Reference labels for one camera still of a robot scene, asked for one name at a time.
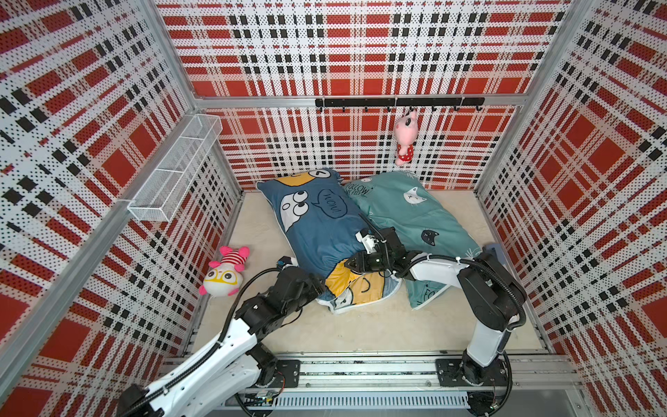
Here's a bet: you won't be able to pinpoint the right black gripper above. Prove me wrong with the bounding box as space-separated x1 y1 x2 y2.
345 249 394 272

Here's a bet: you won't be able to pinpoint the green cat pillowcase pillow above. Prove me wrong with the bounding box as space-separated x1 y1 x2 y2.
327 171 481 312

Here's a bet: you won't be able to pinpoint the blue cartoon pillowcase pillow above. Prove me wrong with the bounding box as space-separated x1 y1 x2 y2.
257 168 401 314

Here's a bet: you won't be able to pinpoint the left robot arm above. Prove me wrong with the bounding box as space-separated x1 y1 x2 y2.
116 265 326 416

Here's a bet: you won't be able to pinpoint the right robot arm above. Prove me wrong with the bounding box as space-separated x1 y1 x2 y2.
345 227 527 386

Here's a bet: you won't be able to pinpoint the white plush doll yellow glasses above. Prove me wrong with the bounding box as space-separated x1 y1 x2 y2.
199 246 250 297

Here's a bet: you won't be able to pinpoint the small grey blue device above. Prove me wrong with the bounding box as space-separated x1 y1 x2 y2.
483 243 503 258

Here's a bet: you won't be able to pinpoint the pink hanging plush toy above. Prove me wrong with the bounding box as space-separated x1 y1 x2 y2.
394 111 419 167

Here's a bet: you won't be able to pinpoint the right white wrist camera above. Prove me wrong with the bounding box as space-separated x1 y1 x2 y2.
355 229 380 255

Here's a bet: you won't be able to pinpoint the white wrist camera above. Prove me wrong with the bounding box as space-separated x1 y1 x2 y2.
355 229 380 255
276 255 294 269

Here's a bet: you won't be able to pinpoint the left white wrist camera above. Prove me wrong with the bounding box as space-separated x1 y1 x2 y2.
276 255 294 269

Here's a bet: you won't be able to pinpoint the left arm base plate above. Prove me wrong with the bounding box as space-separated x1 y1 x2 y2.
256 360 302 389

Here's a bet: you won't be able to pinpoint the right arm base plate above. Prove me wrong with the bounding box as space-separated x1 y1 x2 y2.
435 358 510 387

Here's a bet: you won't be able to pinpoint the white wire mesh basket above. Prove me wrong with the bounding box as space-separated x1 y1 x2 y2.
129 114 222 222

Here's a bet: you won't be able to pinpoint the black hook rail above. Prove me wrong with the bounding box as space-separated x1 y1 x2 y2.
314 97 486 109

